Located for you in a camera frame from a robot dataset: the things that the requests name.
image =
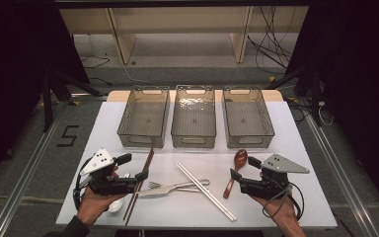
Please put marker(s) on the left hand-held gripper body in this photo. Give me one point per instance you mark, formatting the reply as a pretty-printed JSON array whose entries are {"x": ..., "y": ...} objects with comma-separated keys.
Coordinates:
[{"x": 112, "y": 186}]

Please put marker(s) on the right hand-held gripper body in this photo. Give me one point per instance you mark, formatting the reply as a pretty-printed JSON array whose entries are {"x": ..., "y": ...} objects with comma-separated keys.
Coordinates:
[{"x": 266, "y": 187}]

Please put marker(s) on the brown wooden spoon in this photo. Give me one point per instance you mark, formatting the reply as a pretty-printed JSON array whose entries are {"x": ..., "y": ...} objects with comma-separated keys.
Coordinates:
[{"x": 241, "y": 157}]

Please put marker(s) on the steel fork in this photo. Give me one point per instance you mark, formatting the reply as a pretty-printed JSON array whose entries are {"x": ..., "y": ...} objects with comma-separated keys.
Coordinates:
[{"x": 154, "y": 185}]

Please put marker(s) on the white ceramic spoon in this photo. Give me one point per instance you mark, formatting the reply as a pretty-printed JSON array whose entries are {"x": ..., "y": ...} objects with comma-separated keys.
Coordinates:
[{"x": 116, "y": 204}]

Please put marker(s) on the brown wooden chopstick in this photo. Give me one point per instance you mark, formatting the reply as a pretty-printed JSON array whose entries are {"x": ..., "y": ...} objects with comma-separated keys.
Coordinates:
[
  {"x": 131, "y": 210},
  {"x": 130, "y": 204}
]

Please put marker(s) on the white chopstick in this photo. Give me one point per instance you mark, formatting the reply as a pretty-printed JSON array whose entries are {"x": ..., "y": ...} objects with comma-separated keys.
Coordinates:
[
  {"x": 205, "y": 193},
  {"x": 210, "y": 194}
]

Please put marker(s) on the grey transparent plastic bin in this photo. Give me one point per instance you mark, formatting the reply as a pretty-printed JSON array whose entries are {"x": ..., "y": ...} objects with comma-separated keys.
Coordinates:
[
  {"x": 144, "y": 118},
  {"x": 194, "y": 120},
  {"x": 246, "y": 120}
]

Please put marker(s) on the person's left hand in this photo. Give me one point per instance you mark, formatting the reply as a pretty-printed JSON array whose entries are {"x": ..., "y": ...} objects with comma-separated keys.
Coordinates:
[{"x": 93, "y": 205}]

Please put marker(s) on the person's right hand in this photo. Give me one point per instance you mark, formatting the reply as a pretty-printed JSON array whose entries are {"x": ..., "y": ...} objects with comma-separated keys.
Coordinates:
[{"x": 281, "y": 210}]

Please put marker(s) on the white table sheet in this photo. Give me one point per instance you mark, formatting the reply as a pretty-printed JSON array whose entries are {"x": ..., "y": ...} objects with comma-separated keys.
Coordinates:
[{"x": 177, "y": 210}]

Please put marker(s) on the black metal stand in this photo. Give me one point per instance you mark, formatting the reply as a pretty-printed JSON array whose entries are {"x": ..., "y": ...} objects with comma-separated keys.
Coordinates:
[
  {"x": 316, "y": 98},
  {"x": 47, "y": 105}
]

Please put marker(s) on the beige wooden desk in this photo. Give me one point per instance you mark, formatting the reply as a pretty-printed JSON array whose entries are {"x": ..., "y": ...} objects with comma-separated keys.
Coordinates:
[{"x": 125, "y": 39}]

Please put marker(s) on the dark curtain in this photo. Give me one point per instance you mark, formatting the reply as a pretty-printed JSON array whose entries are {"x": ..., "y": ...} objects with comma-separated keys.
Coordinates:
[
  {"x": 13, "y": 65},
  {"x": 358, "y": 65}
]

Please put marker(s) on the metal floor rail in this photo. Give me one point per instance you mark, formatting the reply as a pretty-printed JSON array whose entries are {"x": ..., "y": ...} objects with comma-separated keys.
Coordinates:
[
  {"x": 16, "y": 197},
  {"x": 352, "y": 197}
]

